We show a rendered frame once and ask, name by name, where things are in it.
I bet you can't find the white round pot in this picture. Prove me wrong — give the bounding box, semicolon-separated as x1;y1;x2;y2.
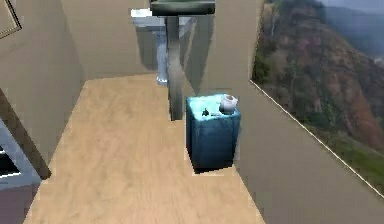
218;94;239;115

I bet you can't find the framed wall picture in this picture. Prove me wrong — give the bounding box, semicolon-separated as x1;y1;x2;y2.
0;0;23;40

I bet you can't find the blue cube side table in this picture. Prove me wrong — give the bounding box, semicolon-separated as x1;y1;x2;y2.
185;93;242;170

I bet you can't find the large window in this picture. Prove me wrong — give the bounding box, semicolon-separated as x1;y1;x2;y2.
249;0;384;200

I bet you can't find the white pedestal sink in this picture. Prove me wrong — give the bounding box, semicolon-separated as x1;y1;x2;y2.
130;7;197;87

